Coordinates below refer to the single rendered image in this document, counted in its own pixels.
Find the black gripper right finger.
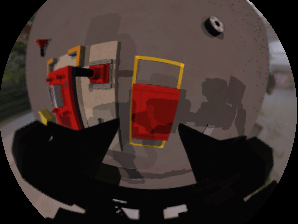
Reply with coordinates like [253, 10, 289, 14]
[178, 124, 247, 183]

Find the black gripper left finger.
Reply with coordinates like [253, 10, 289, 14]
[47, 117, 120, 179]

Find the yellow rectangular block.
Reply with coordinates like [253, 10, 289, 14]
[40, 108, 53, 125]

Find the yellow rectangular outline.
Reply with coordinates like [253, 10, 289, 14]
[129, 55, 185, 148]

